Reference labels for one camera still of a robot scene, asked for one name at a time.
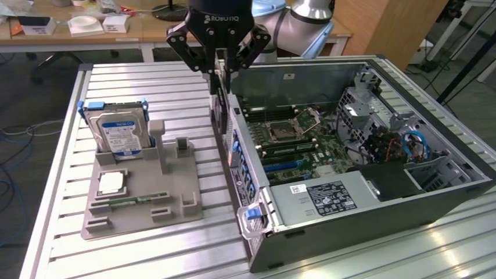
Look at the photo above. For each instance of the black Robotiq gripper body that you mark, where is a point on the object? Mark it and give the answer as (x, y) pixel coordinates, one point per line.
(220, 32)

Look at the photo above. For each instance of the graphics card with metal bracket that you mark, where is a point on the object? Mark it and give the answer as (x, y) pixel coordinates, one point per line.
(221, 116)

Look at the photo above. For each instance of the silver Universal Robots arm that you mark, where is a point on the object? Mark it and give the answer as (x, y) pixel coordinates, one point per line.
(301, 26)

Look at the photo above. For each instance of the black round lamp base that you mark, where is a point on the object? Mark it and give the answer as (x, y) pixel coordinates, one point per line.
(170, 13)

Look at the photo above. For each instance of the small white paper label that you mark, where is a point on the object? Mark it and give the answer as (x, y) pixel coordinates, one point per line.
(125, 39)

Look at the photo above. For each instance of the white labelled box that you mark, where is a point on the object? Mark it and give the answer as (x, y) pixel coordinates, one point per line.
(116, 24)

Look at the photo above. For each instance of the metal socket cover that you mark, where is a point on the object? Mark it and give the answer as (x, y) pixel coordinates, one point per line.
(309, 119)

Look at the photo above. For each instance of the CPU socket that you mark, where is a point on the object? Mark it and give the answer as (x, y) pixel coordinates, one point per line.
(282, 130)

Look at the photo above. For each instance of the wooden desk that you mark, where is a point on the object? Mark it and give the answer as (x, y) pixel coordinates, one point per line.
(57, 40)

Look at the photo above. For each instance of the black office chair base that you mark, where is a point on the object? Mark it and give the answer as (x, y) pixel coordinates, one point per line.
(49, 61)

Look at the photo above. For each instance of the grey perforated disk bay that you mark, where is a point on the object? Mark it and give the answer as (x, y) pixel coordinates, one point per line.
(356, 114)

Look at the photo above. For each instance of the dark RAM stick with label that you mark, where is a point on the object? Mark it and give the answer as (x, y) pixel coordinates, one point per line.
(290, 148)

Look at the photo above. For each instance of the white box with black top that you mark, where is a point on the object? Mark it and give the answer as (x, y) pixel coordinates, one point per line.
(36, 29)

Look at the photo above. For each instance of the green motherboard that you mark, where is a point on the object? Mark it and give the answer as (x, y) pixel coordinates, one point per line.
(329, 151)

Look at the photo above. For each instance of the wooden cabinet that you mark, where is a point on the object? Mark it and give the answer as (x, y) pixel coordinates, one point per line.
(418, 29)

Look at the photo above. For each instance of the small white cabinet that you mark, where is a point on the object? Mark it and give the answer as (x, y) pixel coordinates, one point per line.
(420, 55)

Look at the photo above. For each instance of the blue expansion slot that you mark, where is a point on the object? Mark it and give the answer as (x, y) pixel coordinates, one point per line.
(284, 166)

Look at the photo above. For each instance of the orange card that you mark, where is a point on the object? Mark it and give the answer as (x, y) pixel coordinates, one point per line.
(14, 30)

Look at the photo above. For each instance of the clear plastic bag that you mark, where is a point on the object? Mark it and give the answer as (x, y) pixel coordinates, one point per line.
(14, 7)

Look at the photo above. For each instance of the grey plastic parts rack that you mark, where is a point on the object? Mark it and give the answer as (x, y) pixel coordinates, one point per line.
(154, 180)

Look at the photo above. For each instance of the silver CPU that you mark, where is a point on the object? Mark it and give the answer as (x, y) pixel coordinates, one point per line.
(109, 183)

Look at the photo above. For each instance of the black stand pole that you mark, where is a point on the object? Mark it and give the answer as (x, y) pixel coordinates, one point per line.
(461, 78)

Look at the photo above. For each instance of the green RAM stick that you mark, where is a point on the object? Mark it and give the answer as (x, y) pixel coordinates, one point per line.
(130, 200)

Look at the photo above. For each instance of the grey power supply unit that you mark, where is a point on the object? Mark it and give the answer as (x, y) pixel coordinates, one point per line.
(294, 209)

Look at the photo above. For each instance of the blue case latch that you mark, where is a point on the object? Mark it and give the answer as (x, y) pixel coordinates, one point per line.
(252, 215)

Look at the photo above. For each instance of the grey open disk bay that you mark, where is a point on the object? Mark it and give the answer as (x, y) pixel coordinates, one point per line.
(445, 174)

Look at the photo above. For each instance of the open black PC case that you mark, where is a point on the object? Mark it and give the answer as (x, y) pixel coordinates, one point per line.
(348, 232)

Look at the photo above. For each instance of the hard disk with blue bracket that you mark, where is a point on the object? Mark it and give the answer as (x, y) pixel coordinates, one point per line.
(120, 133)

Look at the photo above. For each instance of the white metal desk frame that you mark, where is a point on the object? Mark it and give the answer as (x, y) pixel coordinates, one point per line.
(464, 26)

